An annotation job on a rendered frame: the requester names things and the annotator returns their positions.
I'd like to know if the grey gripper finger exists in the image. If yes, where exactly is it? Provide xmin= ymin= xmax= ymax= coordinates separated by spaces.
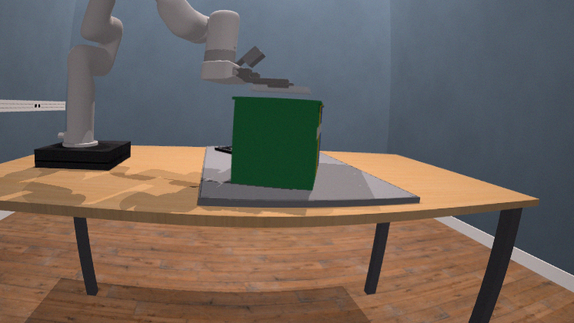
xmin=251 ymin=72 xmax=294 ymax=85
xmin=236 ymin=68 xmax=289 ymax=88

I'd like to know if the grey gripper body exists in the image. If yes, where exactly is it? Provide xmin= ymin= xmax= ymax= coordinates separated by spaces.
xmin=201 ymin=60 xmax=248 ymax=85

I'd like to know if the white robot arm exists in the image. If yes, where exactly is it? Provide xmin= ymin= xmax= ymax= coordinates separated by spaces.
xmin=58 ymin=0 xmax=265 ymax=148

